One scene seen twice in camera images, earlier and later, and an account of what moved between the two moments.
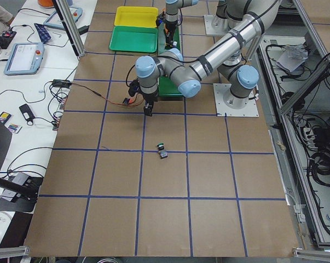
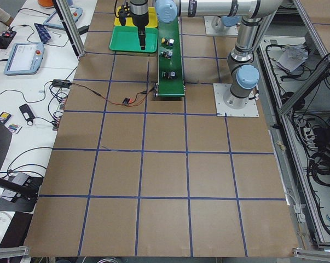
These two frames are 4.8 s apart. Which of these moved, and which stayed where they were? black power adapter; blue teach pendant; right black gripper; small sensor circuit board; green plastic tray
Moved: right black gripper
Stayed: green plastic tray; small sensor circuit board; blue teach pendant; black power adapter
